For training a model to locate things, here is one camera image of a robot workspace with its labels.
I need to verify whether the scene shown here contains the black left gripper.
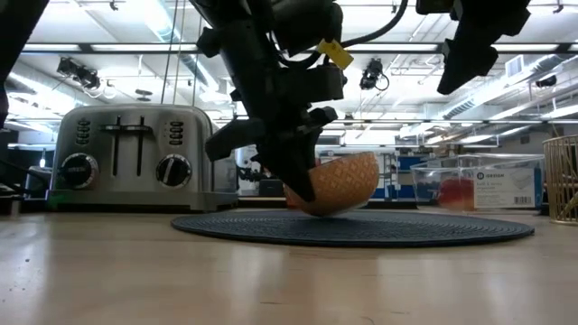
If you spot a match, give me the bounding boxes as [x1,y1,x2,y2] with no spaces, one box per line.
[189,0,345,202]

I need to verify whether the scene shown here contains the gold wire utensil basket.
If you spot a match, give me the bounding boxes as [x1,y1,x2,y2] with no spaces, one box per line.
[542,134,578,227]

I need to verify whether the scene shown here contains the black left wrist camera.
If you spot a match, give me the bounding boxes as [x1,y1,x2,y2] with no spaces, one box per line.
[311,62,348,102]

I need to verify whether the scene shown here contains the yellow cable tag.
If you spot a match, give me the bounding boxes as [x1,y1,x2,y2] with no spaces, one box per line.
[315,38,355,71]

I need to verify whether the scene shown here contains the thin hanging wire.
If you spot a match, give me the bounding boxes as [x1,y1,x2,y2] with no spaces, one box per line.
[172,0,187,106]
[161,0,180,106]

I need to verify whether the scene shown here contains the white ceiling air vent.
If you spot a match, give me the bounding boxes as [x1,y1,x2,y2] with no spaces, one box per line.
[504,54,526,79]

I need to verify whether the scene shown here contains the stainless steel four-slot toaster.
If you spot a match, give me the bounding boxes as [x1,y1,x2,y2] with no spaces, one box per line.
[48,103,239,213]

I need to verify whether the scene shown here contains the round dark woven placemat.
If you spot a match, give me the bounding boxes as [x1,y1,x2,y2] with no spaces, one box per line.
[170,209,536,248]

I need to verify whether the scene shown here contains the orange patterned ceramic bowl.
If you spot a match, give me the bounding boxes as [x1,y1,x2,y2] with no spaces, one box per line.
[282,151,381,218]

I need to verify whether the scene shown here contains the blue storage bins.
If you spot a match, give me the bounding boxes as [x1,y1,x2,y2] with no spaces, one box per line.
[396,155,426,200]

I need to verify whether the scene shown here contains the black aluminium table frame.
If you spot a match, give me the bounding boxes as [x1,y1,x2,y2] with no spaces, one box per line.
[0,197,419,214]

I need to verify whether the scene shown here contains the black beam with light strips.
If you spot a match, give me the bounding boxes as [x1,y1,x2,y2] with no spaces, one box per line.
[20,42,578,54]

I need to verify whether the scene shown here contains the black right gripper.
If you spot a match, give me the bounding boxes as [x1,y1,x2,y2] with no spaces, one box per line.
[415,0,532,96]

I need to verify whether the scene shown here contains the black ceiling camera cluster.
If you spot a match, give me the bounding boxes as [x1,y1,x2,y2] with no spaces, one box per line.
[56,57,103,90]

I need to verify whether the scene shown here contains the black ceiling camera with cable loop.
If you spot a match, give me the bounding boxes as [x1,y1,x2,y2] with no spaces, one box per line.
[359,57,390,91]

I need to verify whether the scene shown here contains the clear plastic storage bin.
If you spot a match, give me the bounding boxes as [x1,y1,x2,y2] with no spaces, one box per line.
[409,153,546,213]

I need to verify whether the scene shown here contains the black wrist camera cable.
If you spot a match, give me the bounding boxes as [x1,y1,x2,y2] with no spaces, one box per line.
[270,0,410,69]

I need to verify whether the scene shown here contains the silver ventilation duct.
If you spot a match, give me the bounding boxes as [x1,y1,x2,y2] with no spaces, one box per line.
[144,0,220,91]

